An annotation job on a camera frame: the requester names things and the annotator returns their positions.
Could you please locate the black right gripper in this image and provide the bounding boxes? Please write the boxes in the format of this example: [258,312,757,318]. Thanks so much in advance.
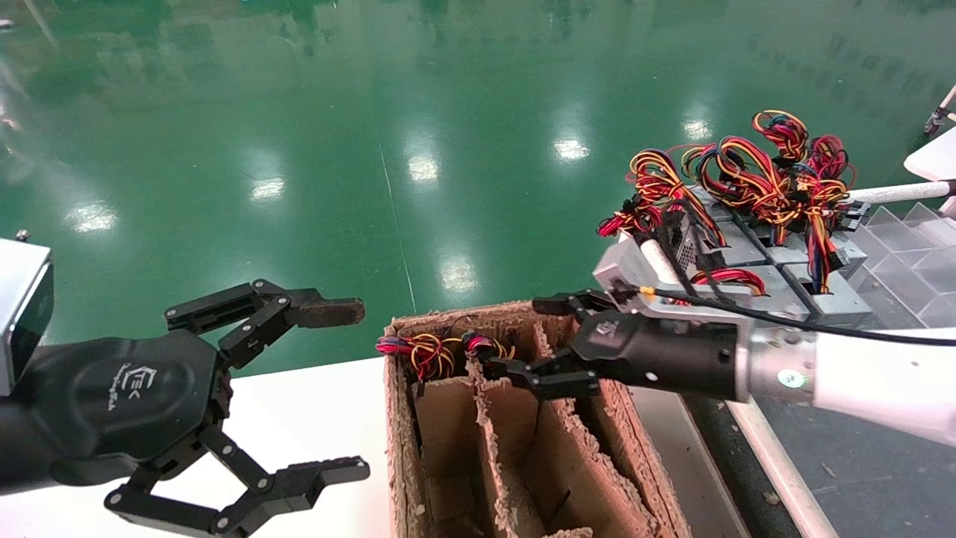
[485,290,748,402]

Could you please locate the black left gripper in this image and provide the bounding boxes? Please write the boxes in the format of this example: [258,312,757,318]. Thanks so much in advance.
[34,279,372,538]

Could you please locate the power supply purple blue cables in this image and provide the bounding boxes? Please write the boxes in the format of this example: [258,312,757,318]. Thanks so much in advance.
[462,330,518,363]

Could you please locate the brown cardboard box with dividers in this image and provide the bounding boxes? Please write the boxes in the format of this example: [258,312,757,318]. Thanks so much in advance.
[382,300,692,538]

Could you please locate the clear acrylic compartment organizer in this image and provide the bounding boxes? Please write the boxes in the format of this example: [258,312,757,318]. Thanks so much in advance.
[851,202,956,330]

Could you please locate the power supply red yellow cables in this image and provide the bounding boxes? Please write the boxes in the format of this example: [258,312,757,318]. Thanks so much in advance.
[376,333,460,382]

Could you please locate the silver power supply with cables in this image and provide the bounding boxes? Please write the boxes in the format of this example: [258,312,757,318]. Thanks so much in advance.
[680,138,804,270]
[676,265,815,318]
[803,134,875,318]
[751,110,811,225]

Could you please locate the red yellow black cable bundle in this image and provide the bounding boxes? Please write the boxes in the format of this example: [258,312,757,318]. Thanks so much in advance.
[597,149,729,262]

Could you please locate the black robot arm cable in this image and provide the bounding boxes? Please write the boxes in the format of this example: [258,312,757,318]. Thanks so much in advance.
[641,286,956,347]

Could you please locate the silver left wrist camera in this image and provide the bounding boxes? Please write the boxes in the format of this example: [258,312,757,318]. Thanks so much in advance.
[0,238,55,397]

